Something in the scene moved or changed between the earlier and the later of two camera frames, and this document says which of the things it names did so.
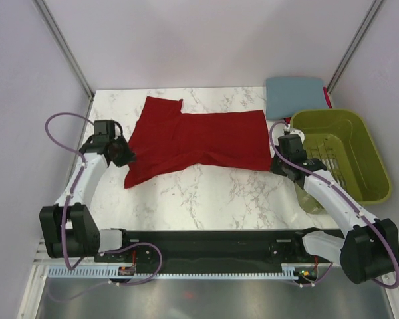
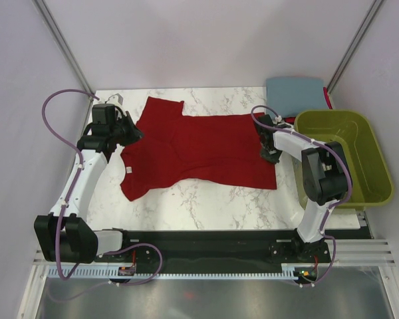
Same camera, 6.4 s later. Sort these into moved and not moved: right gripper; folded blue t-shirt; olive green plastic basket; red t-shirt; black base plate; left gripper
Moved: right gripper; red t-shirt; left gripper
Not moved: olive green plastic basket; folded blue t-shirt; black base plate
